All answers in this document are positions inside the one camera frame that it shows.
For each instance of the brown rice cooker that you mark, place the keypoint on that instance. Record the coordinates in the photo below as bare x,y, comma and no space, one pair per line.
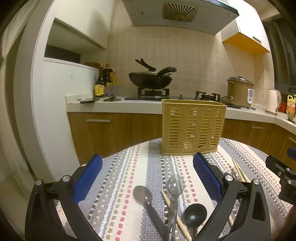
238,92

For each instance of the black smartphone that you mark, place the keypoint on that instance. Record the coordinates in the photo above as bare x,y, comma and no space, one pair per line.
89,100

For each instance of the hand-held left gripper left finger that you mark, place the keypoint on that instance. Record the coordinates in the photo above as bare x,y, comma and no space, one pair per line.
89,178

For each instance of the wooden chopstick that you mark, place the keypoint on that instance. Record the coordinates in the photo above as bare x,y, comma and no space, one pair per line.
182,228
245,176
238,169
75,101
231,221

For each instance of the yellow oil bottle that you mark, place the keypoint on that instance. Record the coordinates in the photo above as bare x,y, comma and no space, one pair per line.
291,106

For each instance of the dark window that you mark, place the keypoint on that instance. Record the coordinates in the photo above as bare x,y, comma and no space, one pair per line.
283,58

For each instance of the black glass gas stove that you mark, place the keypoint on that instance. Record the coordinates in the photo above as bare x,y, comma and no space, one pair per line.
185,97

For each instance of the brown wooden box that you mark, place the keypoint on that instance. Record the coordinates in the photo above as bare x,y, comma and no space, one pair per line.
92,64

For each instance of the red container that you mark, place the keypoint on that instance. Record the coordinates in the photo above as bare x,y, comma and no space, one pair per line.
282,107

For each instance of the black plastic spoon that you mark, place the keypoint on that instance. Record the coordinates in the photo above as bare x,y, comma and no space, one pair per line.
195,214

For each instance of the white electric kettle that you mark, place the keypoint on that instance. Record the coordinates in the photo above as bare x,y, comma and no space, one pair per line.
272,102

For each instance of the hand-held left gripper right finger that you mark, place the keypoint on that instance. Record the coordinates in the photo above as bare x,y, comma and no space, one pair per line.
208,178

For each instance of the yellow slotted plastic utensil basket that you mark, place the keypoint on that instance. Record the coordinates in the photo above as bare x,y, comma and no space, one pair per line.
192,126

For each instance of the clear plastic spoon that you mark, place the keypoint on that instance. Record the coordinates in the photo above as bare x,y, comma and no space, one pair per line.
175,185
235,173

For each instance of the dark soy sauce bottle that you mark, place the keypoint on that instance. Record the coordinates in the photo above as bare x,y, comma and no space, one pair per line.
99,85

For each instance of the dark bottle with red label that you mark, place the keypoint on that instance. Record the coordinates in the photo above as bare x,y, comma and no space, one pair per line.
108,77

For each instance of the range hood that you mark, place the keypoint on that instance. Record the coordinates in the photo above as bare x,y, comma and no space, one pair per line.
150,14

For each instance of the white and yellow wall cabinet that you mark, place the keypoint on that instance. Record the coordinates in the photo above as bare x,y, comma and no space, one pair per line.
248,30

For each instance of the round brown coaster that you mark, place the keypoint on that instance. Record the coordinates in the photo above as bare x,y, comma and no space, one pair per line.
112,99

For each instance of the striped woven tablecloth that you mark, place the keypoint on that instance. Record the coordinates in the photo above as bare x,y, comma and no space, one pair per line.
129,166

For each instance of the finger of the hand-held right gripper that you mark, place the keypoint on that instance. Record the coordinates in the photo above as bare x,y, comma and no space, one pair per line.
292,153
275,165

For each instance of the grey phone stand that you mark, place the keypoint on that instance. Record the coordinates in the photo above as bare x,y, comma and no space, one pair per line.
111,90

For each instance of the black wok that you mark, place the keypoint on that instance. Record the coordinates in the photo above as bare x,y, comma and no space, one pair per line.
148,80

